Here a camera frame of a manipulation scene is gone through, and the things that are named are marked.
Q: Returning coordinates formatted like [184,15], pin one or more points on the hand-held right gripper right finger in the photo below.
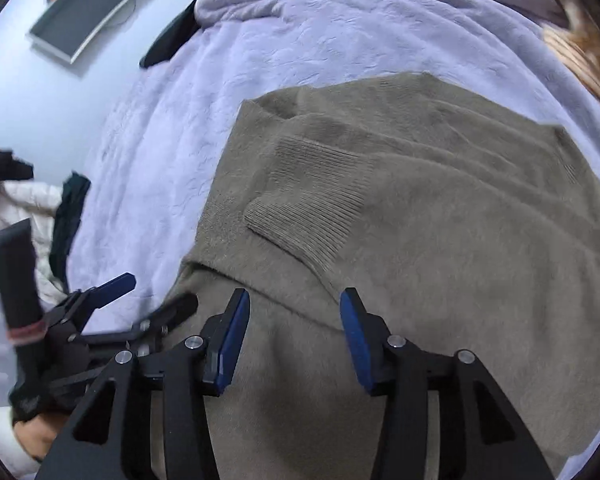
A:
[356,345]

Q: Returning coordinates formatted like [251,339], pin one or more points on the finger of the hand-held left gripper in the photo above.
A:
[177,308]
[116,285]

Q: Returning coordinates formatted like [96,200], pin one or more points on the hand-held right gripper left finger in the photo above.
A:
[227,345]

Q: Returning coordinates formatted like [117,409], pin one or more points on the olive brown knit sweater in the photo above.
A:
[430,210]

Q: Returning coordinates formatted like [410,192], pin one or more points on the person's left forearm white sleeve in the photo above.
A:
[0,435]

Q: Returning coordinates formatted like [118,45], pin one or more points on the person's left hand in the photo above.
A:
[35,435]

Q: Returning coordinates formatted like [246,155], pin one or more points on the white puffer jacket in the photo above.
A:
[27,207]

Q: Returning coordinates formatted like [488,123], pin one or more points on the dark green cloth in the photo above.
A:
[67,225]

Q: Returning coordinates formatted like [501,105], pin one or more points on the black pillow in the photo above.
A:
[172,35]

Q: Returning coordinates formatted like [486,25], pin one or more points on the lavender embossed fleece blanket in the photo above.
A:
[330,35]

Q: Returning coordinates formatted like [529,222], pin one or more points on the orange striped cloth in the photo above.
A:
[587,62]

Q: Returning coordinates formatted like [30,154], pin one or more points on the wall-mounted dark screen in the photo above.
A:
[92,5]

